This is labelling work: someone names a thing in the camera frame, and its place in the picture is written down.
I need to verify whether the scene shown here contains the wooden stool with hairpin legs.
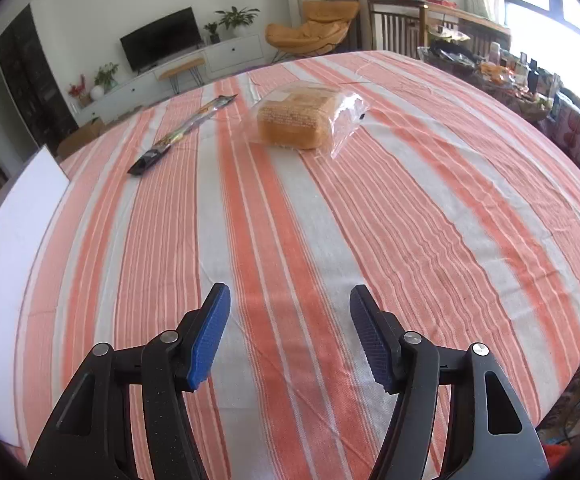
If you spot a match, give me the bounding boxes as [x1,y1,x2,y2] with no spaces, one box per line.
[157,57,207,94]

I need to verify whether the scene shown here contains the bread loaf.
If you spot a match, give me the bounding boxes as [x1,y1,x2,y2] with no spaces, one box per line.
[242,85,371,161]

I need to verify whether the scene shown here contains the red flower arrangement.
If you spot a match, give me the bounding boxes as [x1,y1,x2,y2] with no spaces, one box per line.
[67,74,93,109]

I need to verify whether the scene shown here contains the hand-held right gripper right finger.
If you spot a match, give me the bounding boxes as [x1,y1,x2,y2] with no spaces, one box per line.
[349,284,551,480]

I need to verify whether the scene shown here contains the orange striped cloth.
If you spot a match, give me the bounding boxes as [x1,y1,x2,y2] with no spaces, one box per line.
[12,50,580,480]

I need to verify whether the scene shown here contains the large green potted plant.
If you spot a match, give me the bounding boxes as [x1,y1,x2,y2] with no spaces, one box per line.
[215,6,261,37]

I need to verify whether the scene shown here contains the red blanket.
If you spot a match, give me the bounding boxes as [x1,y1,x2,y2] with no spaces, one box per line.
[542,439,579,477]

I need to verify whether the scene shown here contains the window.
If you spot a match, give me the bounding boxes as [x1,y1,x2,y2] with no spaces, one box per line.
[502,0,580,112]

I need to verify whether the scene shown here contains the orange lounge chair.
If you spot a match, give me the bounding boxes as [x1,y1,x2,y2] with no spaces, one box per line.
[265,0,361,62]

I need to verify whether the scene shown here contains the cardboard box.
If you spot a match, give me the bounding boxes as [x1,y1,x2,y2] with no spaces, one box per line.
[56,117,106,159]

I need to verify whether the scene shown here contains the green plant in white vase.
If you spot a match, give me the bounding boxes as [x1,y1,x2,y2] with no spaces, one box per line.
[89,62,120,102]

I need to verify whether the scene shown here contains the black display cabinet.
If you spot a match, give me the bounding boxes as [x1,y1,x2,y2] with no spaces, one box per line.
[0,3,80,162]

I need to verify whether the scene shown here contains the black television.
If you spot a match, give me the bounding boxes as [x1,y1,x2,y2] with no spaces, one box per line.
[120,7,203,74]

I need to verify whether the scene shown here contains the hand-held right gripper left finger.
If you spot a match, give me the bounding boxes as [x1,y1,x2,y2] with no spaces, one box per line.
[28,282,232,480]

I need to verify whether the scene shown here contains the yellow snack packet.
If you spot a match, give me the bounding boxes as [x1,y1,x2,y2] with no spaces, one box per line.
[184,109,217,134]

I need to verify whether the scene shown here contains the green striped snack packet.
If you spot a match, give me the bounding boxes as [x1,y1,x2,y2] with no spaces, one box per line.
[161,125,195,152]

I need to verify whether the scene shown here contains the white television cabinet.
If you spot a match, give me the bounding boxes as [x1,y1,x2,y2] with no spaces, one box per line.
[77,34,265,124]

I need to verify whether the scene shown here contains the white board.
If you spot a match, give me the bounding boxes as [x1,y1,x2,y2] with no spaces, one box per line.
[0,145,70,447]

